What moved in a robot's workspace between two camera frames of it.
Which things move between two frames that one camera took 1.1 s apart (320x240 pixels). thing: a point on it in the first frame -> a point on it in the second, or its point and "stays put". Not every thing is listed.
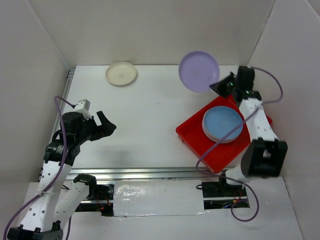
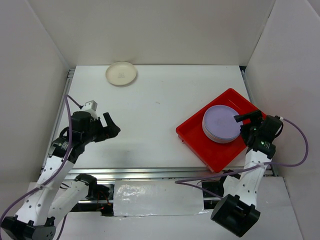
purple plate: [198, 70] -> [219, 125]
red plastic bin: [222, 155] stays put
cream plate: [121, 73] stays put
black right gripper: [218, 87] -> [256, 117]
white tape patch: [136, 198] stays put
